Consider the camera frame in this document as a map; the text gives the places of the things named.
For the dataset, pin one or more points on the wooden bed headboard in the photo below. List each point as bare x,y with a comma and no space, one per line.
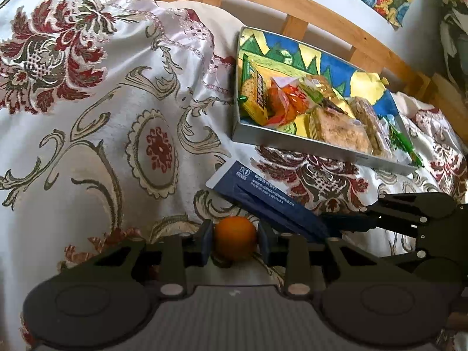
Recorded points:
329,18

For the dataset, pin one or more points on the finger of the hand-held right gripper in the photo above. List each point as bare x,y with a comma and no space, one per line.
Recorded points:
422,245
347,222

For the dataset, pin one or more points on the yellow snack packet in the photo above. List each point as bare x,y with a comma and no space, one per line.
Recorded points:
252,95

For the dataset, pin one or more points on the small green leafy packet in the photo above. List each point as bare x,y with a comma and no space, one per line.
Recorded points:
393,133

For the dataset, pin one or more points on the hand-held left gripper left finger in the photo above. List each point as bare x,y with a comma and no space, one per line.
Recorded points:
204,239

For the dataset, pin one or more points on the metal tray with dinosaur drawing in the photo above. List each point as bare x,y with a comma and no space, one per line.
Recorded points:
292,142

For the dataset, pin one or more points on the floral satin blanket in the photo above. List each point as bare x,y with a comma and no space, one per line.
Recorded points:
91,117

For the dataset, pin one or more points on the green stick packet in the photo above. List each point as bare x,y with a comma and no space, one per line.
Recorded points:
406,142

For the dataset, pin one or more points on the orange fruit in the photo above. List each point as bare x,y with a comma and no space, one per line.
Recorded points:
234,237

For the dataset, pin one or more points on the orange snack bag red label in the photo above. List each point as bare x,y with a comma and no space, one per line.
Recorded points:
285,102

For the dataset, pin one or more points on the gold foil snack packet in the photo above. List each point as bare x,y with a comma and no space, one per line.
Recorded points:
332,95

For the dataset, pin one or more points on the hanging patterned clothes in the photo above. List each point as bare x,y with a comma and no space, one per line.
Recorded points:
455,25

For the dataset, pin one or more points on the long granola bar clear wrapper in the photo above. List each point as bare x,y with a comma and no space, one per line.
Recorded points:
369,117

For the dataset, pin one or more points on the blue and white packet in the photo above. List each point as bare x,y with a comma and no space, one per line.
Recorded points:
263,190

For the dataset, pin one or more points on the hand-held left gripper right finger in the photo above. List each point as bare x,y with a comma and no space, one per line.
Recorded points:
265,243

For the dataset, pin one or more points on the square rice crisp bar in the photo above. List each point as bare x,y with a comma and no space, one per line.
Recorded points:
340,128

